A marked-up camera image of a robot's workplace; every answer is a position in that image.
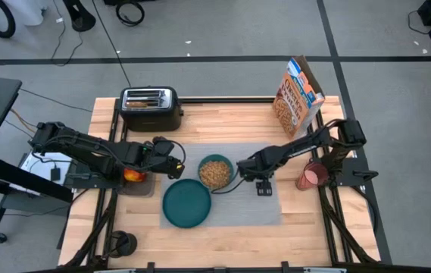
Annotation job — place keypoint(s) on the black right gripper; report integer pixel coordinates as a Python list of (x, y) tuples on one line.
[(257, 167)]

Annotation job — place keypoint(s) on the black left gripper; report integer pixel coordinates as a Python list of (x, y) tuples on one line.
[(169, 165)]

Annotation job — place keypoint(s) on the green bowl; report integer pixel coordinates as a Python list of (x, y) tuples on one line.
[(204, 157)]

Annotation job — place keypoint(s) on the red yellow apple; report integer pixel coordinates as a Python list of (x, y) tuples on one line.
[(133, 176)]

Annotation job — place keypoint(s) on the dark green plate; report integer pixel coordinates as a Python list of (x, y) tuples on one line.
[(186, 204)]

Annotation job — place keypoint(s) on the pink faceted tumbler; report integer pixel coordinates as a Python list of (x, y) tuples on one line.
[(308, 180)]

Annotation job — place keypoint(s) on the orange Cheerios cereal box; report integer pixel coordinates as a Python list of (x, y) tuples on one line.
[(294, 110)]

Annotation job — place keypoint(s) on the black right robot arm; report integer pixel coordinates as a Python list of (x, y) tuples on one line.
[(302, 146)]

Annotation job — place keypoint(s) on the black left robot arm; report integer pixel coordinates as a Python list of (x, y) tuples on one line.
[(86, 151)]

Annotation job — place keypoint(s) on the grey woven placemat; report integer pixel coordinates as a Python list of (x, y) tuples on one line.
[(245, 212)]

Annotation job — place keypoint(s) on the brown cereal pieces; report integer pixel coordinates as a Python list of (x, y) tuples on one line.
[(215, 174)]

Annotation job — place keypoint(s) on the black toaster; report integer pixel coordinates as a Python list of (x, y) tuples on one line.
[(150, 117)]

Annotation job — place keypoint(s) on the black round stand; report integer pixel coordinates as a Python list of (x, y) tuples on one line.
[(124, 243)]

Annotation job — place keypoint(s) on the black power adapter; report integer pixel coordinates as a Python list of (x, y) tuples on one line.
[(55, 174)]

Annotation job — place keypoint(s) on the white flat box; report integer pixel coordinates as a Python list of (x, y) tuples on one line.
[(33, 167)]

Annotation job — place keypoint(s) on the black stand base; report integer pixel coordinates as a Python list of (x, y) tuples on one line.
[(80, 21)]

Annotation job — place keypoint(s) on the black caster wheel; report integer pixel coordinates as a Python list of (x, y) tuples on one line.
[(0, 237)]

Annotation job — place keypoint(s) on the white bulky object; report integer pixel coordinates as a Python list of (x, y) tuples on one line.
[(25, 11)]

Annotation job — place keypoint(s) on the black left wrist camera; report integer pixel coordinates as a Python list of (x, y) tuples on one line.
[(164, 146)]

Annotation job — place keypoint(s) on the black metal table frame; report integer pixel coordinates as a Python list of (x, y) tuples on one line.
[(230, 100)]

